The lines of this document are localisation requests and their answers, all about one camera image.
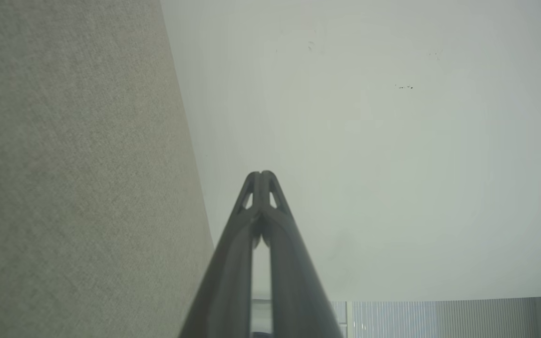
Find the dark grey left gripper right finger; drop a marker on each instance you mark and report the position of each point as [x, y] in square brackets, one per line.
[294, 291]

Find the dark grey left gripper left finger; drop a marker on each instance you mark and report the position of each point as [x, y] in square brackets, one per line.
[228, 281]

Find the grey fabric sofa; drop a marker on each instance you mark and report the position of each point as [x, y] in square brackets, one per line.
[73, 178]

